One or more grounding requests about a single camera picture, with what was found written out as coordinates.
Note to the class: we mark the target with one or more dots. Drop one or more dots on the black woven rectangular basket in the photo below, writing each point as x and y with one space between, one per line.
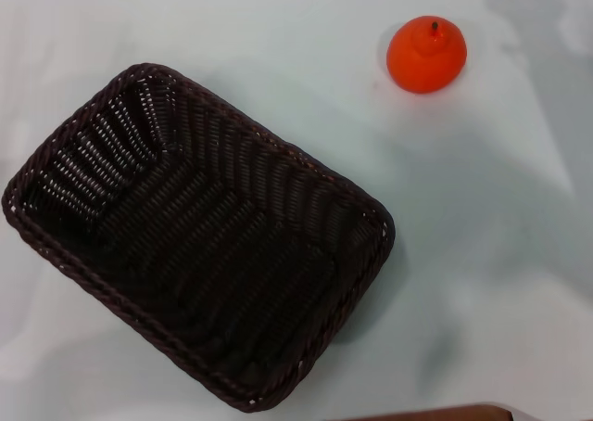
199 235

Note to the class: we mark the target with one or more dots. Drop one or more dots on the orange fruit with stem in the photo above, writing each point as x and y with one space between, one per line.
424 61

